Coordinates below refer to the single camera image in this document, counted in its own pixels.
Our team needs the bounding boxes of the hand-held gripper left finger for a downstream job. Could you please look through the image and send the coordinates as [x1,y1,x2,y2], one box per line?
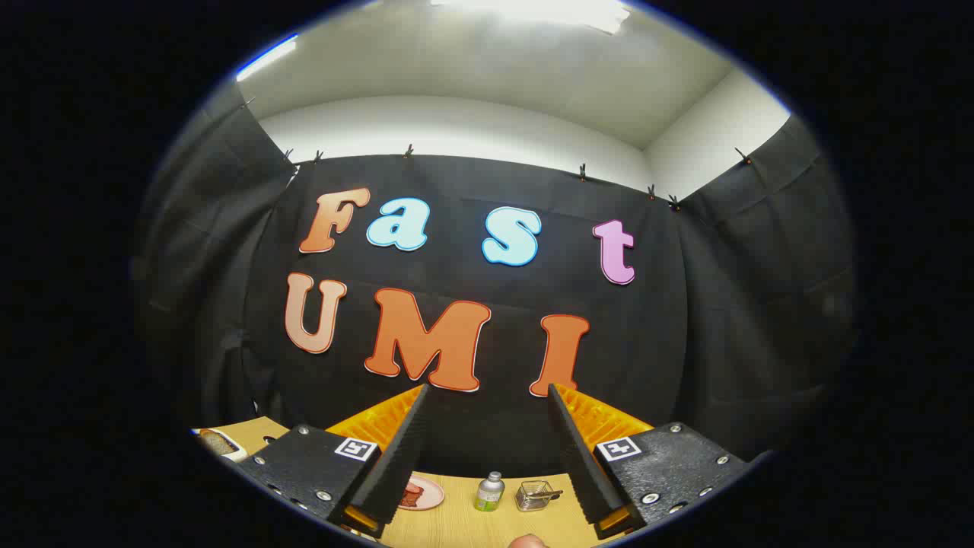
[236,384,431,540]

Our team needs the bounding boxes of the green label metal bottle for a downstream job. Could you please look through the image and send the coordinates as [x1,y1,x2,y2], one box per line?
[473,471,506,512]

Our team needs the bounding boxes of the small wire basket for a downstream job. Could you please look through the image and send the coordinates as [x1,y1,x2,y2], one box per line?
[515,480,564,512]

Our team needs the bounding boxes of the row of black cloth clips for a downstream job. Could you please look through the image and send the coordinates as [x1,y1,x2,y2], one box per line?
[242,95,754,211]

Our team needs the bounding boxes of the cream white toaster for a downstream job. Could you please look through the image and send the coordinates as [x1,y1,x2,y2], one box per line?
[190,428,252,464]

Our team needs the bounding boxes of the ceiling light panel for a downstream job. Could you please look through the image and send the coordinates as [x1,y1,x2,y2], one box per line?
[430,0,632,35]

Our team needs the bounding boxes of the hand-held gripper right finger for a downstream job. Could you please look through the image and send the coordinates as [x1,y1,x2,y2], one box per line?
[546,383,754,541]

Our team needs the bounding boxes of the pink round plate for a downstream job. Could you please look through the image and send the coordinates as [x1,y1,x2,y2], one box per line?
[397,476,445,511]

